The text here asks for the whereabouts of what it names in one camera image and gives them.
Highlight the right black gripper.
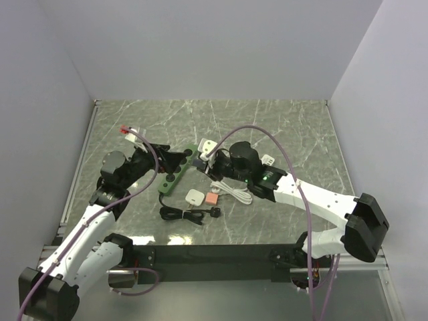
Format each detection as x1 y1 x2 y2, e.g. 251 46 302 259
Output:
197 152 250 184

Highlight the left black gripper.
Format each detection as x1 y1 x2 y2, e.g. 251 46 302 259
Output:
120 140 187 189

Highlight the green power strip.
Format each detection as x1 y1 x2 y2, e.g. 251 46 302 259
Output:
158 144 197 196

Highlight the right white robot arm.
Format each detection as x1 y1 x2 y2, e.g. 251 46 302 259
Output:
193 139 389 267

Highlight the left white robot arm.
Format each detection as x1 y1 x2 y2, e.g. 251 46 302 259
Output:
17 143 193 320

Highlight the white square charger plug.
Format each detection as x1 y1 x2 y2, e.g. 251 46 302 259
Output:
185 189 205 209

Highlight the pink square adapter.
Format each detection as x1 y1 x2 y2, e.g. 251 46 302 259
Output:
205 192 219 205

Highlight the white USB power strip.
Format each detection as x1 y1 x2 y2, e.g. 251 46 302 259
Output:
261 154 275 166

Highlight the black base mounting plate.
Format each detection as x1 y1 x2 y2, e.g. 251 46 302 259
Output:
114 244 309 288

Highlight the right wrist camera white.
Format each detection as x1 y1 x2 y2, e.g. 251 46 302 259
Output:
197 138 218 162

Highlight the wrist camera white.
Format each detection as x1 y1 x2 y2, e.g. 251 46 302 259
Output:
197 138 218 162
120 125 147 152

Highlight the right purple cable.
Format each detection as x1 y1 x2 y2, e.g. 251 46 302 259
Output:
207 124 342 321

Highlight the purple cable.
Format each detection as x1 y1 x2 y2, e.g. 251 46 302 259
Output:
15 133 160 321
207 124 342 321

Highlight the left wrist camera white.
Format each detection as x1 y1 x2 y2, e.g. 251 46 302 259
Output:
120 125 147 152

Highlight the black power cord with plug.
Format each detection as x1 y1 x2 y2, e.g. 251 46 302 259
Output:
157 193 223 226

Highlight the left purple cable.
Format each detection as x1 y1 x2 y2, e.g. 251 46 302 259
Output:
15 133 160 321

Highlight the aluminium frame rail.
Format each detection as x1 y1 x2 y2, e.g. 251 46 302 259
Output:
37 243 391 272

